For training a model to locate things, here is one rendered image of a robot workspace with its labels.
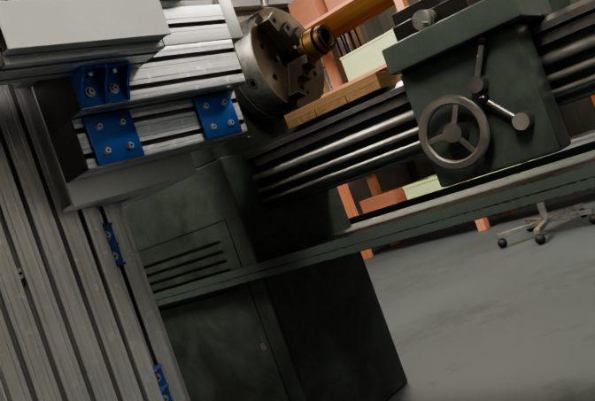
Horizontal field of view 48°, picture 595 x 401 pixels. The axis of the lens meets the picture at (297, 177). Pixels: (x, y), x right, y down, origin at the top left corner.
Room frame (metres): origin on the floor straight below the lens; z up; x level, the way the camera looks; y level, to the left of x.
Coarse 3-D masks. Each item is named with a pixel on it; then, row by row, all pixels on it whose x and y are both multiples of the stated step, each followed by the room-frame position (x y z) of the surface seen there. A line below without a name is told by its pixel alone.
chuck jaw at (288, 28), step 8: (256, 16) 1.87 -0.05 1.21; (272, 16) 1.84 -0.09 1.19; (264, 24) 1.84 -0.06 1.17; (272, 24) 1.83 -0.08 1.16; (280, 24) 1.86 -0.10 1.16; (288, 24) 1.85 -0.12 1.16; (264, 32) 1.86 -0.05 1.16; (272, 32) 1.85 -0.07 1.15; (280, 32) 1.84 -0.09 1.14; (288, 32) 1.84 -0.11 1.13; (296, 32) 1.84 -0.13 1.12; (272, 40) 1.87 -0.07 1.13; (280, 40) 1.86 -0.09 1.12; (288, 40) 1.86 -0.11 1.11; (296, 40) 1.85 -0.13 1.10; (280, 48) 1.88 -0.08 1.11; (288, 48) 1.88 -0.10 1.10
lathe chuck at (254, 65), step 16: (288, 16) 1.97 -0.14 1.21; (256, 32) 1.83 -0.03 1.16; (240, 48) 1.83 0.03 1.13; (256, 48) 1.81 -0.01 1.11; (272, 48) 1.87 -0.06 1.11; (256, 64) 1.80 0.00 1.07; (272, 64) 1.85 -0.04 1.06; (320, 64) 2.03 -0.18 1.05; (256, 80) 1.82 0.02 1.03; (272, 80) 1.83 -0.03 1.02; (320, 80) 2.01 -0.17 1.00; (256, 96) 1.86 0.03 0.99; (272, 96) 1.84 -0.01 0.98; (320, 96) 1.98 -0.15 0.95; (272, 112) 1.90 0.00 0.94; (288, 112) 1.92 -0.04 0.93
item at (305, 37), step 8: (304, 32) 1.86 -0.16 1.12; (312, 32) 1.83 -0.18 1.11; (320, 32) 1.81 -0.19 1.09; (328, 32) 1.85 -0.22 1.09; (304, 40) 1.83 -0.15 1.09; (312, 40) 1.82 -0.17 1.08; (320, 40) 1.81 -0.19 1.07; (328, 40) 1.87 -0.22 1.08; (304, 48) 1.84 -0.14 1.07; (312, 48) 1.82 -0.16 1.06; (320, 48) 1.82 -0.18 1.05; (328, 48) 1.82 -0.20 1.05; (312, 56) 1.85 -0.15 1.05; (320, 56) 1.85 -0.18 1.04
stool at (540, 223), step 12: (540, 204) 3.85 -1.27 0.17; (576, 204) 3.96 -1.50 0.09; (552, 216) 3.87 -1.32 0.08; (564, 216) 3.76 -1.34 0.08; (576, 216) 3.71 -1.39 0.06; (516, 228) 3.89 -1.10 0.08; (528, 228) 3.88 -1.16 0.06; (540, 228) 3.64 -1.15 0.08; (504, 240) 3.91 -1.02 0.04; (540, 240) 3.61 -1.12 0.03
